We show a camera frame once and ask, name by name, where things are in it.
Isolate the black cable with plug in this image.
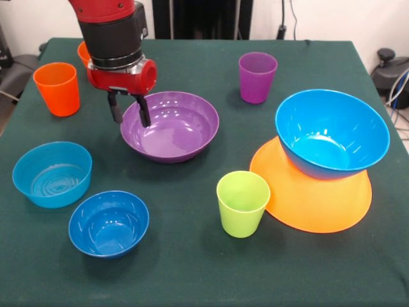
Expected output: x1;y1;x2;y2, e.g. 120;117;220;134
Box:
276;0;288;41

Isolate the small orange bowl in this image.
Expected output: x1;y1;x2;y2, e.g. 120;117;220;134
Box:
77;40;93;70

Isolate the thin black cable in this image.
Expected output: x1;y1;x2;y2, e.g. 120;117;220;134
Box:
286;0;300;41

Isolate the large light blue bowl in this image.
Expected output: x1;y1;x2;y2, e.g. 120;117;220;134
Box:
275;88;391;180

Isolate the purple bowl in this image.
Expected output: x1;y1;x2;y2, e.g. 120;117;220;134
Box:
120;91;220;164

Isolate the large yellow-orange bowl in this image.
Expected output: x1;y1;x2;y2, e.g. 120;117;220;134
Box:
249;136;373;234

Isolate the purple cup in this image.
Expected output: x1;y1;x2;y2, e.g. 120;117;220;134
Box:
238;52;279;105

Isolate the dark green tablecloth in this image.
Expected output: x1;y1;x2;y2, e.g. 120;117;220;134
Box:
0;37;409;307

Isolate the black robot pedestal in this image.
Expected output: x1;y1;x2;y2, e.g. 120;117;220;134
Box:
152;0;253;41

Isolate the flat-bottomed light blue bowl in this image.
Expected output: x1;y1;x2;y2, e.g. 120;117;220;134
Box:
12;141;93;209

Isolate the green cup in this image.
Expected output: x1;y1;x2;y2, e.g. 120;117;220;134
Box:
216;170;272;239

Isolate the dark blue bowl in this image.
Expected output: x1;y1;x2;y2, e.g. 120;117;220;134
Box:
68;190;150;260

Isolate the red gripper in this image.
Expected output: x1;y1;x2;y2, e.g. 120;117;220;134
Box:
86;59;158;129

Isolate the orange cup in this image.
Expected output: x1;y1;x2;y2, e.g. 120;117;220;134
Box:
33;61;81;118

